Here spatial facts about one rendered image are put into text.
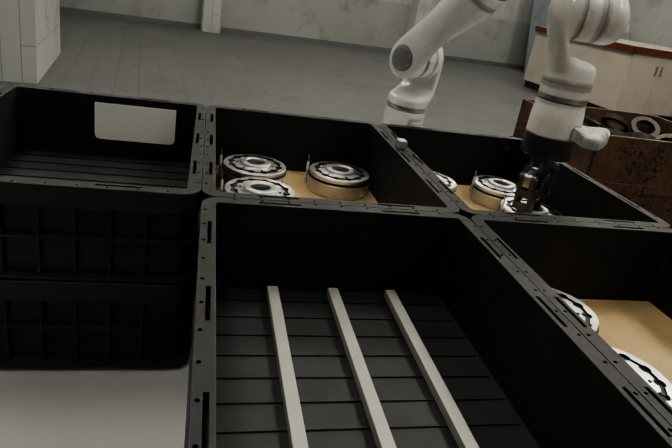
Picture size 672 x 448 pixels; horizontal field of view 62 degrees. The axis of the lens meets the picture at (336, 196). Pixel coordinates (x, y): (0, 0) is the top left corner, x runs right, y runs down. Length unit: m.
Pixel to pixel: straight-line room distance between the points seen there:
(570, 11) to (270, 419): 0.64
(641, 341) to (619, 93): 7.61
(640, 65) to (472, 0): 7.27
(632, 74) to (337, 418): 7.97
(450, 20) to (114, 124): 0.66
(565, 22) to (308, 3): 9.66
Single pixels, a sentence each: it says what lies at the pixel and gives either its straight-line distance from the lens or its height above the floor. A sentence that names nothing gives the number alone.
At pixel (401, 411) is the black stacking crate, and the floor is 0.83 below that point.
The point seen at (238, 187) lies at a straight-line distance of 0.82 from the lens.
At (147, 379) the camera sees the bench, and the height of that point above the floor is 0.70.
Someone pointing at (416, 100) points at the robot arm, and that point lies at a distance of 1.28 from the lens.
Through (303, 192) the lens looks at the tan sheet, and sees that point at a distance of 0.91.
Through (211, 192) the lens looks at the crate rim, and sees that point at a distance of 0.61.
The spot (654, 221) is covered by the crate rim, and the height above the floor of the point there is 0.93.
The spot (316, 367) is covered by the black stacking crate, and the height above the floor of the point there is 0.83.
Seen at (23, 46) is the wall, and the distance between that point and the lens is 5.15.
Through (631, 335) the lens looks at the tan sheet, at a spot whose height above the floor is 0.83.
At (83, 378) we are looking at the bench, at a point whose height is 0.70.
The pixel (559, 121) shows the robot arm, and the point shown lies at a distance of 0.86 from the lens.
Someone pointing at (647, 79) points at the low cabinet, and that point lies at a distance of 8.53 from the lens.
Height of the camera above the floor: 1.16
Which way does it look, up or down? 21 degrees down
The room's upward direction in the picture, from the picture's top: 10 degrees clockwise
